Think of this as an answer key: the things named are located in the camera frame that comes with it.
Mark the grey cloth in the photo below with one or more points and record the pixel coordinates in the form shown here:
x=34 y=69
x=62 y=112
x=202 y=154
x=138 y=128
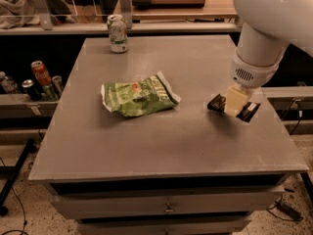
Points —
x=16 y=13

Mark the dark chocolate rxbar wrapper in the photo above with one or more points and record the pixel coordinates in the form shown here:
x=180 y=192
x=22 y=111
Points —
x=218 y=104

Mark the grey drawer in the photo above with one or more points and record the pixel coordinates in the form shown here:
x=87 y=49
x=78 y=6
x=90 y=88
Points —
x=173 y=226
x=160 y=202

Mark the grey drawer cabinet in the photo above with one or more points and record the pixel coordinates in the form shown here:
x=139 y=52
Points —
x=88 y=150

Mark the grey side shelf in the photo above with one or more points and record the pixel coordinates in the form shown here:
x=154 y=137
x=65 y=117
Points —
x=20 y=106

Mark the black stand leg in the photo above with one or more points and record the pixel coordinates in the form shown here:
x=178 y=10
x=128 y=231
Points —
x=10 y=173

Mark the lower grey drawer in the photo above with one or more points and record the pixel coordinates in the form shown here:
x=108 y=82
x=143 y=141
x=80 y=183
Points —
x=173 y=226

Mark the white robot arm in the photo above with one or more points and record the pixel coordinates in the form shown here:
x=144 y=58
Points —
x=269 y=27

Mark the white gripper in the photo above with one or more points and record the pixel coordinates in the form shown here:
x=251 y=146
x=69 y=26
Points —
x=252 y=74

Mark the plastic bottle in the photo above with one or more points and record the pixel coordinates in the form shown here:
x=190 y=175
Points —
x=9 y=85

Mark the silver can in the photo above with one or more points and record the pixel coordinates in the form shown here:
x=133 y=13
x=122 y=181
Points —
x=58 y=83

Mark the grey metal rail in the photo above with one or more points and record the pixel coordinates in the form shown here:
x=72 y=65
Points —
x=136 y=28

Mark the black power adapter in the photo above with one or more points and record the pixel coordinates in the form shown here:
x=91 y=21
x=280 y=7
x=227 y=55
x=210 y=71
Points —
x=289 y=211

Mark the red cola can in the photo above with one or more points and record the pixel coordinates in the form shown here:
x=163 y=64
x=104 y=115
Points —
x=41 y=73

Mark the green white soda can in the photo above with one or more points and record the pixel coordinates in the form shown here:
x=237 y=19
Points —
x=117 y=33

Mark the upper grey drawer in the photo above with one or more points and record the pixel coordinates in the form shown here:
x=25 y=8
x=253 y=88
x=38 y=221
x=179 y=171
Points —
x=160 y=202

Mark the green chip bag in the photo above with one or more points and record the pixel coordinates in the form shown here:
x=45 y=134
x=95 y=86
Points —
x=144 y=97

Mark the dark blue can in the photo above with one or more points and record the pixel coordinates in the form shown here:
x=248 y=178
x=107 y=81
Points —
x=31 y=90

